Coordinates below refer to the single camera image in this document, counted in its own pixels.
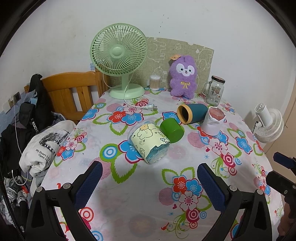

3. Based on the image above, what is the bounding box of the white paper-wrapped pink cup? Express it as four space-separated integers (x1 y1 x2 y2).
200 106 226 136

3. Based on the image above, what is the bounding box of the blue cup with yellow rim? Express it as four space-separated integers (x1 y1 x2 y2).
177 103 209 125

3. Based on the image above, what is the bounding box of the green plastic cup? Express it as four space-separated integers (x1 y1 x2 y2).
159 118 185 143

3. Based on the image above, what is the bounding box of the white fan power cable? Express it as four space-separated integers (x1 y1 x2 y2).
123 84 159 111

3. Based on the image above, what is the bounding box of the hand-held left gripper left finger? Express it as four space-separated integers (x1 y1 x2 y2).
25 161 103 241

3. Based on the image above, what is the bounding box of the pile of clothes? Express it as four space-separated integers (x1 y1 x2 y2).
0 74 61 179
0 170 48 234

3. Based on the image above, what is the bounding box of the wall socket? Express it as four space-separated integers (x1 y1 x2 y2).
3 91 22 114

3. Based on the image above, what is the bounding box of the white printed shirt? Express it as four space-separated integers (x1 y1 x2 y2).
19 120 77 178

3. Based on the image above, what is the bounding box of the green desk fan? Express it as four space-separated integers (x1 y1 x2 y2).
90 25 149 100

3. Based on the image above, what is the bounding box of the beige patterned board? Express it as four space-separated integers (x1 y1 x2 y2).
108 37 214 94

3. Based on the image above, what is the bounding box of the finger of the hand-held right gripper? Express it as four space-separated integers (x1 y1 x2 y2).
265 171 296 205
273 152 296 171

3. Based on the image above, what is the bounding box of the wooden chair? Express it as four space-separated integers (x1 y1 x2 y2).
24 70 110 125

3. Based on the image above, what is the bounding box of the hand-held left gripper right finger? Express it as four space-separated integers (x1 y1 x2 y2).
197 163 273 241

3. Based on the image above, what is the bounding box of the purple plush toy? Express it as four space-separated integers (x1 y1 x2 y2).
168 54 198 98

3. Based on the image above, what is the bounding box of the white charging cable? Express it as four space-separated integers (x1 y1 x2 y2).
11 98 33 186

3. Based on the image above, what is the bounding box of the floral tablecloth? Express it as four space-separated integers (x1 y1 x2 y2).
40 87 287 241

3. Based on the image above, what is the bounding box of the glass jar mug with lid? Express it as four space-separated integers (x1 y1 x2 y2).
202 75 226 106

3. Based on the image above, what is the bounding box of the cartoon print clear cup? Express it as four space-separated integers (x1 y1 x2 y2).
128 120 171 165

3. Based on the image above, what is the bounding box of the white clip fan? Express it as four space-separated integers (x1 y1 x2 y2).
252 103 284 143

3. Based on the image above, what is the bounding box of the cotton swab container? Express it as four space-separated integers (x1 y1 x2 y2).
149 75 161 91

